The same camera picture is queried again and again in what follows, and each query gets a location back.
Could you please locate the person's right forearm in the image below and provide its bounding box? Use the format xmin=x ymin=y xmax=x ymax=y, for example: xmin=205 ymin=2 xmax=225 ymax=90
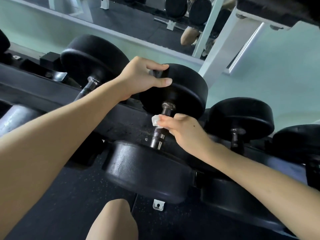
xmin=204 ymin=143 xmax=320 ymax=240

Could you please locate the person's left hand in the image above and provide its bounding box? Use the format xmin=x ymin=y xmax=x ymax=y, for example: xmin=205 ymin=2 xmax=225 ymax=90
xmin=116 ymin=56 xmax=173 ymax=102

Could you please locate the person's right hand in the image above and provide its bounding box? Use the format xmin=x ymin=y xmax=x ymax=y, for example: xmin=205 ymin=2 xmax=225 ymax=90
xmin=159 ymin=113 xmax=215 ymax=160

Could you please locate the person's left forearm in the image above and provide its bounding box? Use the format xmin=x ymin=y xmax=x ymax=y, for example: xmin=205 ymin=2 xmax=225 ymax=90
xmin=0 ymin=78 xmax=125 ymax=240

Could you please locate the large black dumbbell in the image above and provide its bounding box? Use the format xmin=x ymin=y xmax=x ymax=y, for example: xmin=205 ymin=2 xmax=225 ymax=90
xmin=0 ymin=28 xmax=11 ymax=55

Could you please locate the black dumbbell white lettering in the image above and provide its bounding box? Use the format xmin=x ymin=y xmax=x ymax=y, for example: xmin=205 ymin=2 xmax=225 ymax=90
xmin=200 ymin=97 xmax=285 ymax=232

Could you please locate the white wet wipe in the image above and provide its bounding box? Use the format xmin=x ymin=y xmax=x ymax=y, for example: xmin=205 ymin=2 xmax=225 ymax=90
xmin=151 ymin=115 xmax=165 ymax=128

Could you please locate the black dumbbell rack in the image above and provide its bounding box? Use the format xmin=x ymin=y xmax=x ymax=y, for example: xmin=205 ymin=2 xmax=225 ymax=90
xmin=0 ymin=0 xmax=320 ymax=233

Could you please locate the white metal rack leg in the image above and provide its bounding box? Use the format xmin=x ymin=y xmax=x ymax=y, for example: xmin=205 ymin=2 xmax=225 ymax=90
xmin=153 ymin=7 xmax=265 ymax=212

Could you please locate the black hex dumbbell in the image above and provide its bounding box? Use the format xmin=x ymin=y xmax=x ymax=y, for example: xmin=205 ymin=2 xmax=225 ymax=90
xmin=39 ymin=52 xmax=62 ymax=67

